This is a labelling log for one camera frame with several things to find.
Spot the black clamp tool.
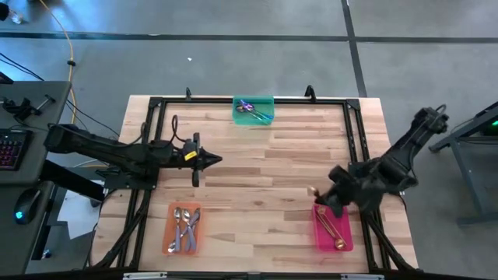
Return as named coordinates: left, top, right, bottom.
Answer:
left=2, top=94, right=56, bottom=121

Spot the black backlit keyboard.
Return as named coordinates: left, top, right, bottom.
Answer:
left=0, top=128, right=34, bottom=172

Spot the pink plastic bin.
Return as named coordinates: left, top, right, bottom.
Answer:
left=310, top=203, right=355, bottom=253

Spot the white paper sheet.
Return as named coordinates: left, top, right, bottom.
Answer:
left=57, top=189, right=104, bottom=240

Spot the black support beam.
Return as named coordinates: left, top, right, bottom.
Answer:
left=38, top=159, right=107, bottom=203

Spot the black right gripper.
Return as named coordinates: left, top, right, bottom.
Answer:
left=314, top=165, right=353, bottom=218

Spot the black aluminium table frame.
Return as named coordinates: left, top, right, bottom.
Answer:
left=89, top=84, right=419, bottom=273

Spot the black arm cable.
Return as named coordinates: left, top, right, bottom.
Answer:
left=170, top=114, right=188, bottom=145

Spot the dark grey desk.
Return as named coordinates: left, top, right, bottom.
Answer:
left=0, top=79, right=73, bottom=277

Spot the device with green light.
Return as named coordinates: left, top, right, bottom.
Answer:
left=482, top=118, right=498, bottom=137

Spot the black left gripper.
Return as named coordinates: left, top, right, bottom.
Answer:
left=182, top=132, right=223, bottom=187

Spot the orange plastic bin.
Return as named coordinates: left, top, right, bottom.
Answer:
left=161, top=201, right=204, bottom=257

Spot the teal plastic bin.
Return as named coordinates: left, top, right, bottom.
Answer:
left=232, top=95, right=275, bottom=127

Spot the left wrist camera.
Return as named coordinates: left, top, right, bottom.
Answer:
left=181, top=139, right=198, bottom=162

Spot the yellow cable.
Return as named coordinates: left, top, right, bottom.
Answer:
left=38, top=0, right=79, bottom=125

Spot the grey metal desk frame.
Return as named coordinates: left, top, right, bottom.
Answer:
left=429, top=101, right=498, bottom=226

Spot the black computer mouse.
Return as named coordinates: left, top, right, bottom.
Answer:
left=13, top=188, right=42, bottom=226

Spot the lavender-handled silver spoon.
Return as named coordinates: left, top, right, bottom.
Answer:
left=173, top=206, right=183, bottom=253
left=181, top=208, right=198, bottom=253
left=167, top=208, right=202, bottom=254

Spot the silver metal bracket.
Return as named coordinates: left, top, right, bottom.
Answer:
left=123, top=272, right=168, bottom=280
left=341, top=273, right=385, bottom=280

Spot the black floor cable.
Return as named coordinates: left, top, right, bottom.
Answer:
left=0, top=52, right=44, bottom=82

